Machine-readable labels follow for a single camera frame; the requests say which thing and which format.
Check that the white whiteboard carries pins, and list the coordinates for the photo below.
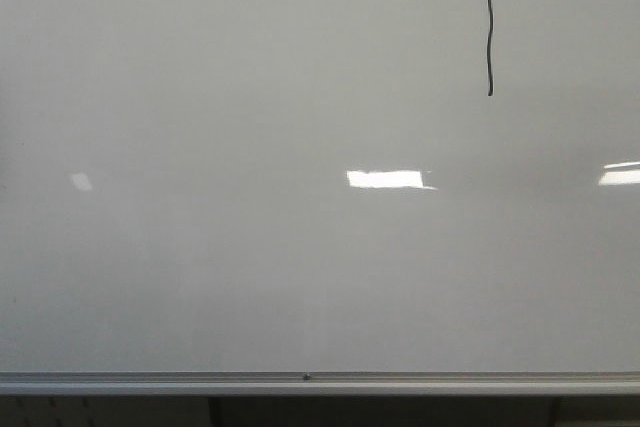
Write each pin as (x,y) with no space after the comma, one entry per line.
(319,185)

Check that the grey aluminium marker tray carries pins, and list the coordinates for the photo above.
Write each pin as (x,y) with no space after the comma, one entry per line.
(212,384)

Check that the dark whiteboard stand frame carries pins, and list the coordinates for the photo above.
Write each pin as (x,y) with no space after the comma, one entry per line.
(319,411)

